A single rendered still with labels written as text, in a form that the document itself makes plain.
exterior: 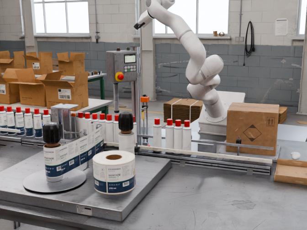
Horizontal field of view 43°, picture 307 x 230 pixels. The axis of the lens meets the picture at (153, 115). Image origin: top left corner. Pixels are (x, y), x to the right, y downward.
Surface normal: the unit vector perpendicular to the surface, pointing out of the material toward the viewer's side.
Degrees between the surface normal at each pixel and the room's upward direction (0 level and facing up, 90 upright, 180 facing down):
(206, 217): 0
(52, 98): 90
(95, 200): 0
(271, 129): 90
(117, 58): 90
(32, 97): 89
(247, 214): 0
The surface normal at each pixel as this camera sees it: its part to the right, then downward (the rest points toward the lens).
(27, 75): 0.86, -0.17
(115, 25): -0.45, 0.22
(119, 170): 0.28, 0.22
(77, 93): 0.94, 0.08
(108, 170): -0.21, 0.23
